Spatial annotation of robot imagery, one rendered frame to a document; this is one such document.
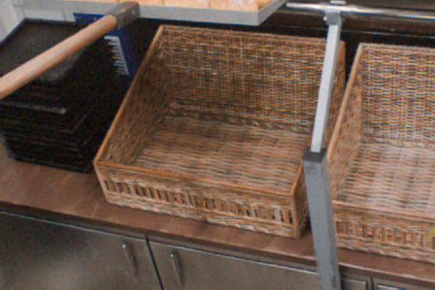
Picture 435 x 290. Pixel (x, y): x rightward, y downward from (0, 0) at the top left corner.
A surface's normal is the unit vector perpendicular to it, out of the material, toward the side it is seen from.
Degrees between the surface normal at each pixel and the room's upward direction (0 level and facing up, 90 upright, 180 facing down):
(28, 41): 0
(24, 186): 0
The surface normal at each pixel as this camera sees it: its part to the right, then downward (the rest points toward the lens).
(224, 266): -0.37, 0.63
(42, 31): -0.16, -0.76
